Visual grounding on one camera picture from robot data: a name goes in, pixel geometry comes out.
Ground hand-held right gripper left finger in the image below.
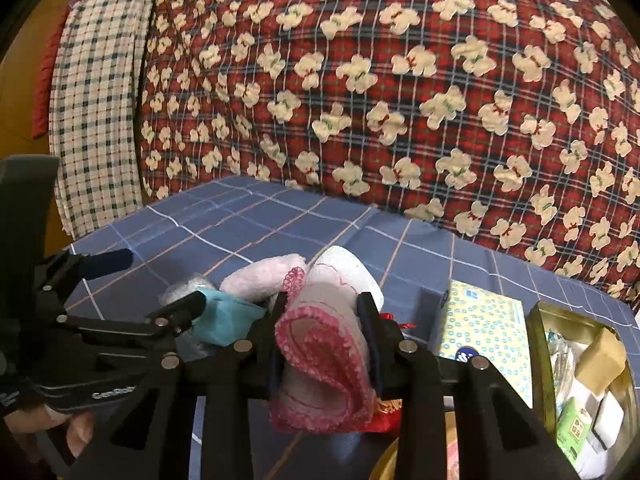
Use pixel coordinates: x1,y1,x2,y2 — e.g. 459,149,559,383
70,291,291,480

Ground wooden door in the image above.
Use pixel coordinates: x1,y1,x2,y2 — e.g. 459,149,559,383
0,0,66,161

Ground white green checkered cloth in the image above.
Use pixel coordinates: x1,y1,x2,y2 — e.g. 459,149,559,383
47,0,156,241

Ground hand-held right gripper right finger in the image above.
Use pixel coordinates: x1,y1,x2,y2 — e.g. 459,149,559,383
356,291,581,480

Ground clear printed plastic packet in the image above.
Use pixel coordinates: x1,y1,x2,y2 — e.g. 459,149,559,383
545,327,581,411

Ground green wipes packet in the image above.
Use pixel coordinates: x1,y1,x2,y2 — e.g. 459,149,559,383
556,397,596,466

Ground patterned tissue box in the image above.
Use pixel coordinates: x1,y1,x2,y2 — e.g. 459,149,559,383
435,280,533,408

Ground teal cloth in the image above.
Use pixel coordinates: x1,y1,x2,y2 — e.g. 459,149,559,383
192,287,268,347

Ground pink fluffy towel roll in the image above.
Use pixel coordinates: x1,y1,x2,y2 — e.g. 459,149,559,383
219,254,308,301

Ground red plaid teddy print blanket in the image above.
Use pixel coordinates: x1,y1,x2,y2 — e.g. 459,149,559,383
137,0,640,311

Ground white gauze roll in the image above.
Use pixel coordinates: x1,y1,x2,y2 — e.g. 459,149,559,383
309,246,385,311

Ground person's left hand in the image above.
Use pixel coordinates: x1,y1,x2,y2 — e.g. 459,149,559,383
9,405,97,460

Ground white cloth with pink trim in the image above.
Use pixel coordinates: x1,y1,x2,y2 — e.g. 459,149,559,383
269,266,378,433

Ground blue plaid bedsheet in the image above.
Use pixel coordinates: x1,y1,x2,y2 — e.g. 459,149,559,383
65,175,640,480

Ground gold tin box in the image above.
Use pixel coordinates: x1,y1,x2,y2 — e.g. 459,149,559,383
526,301,640,480

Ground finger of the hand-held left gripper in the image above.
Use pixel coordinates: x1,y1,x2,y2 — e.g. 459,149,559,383
34,248,134,294
56,291,207,341

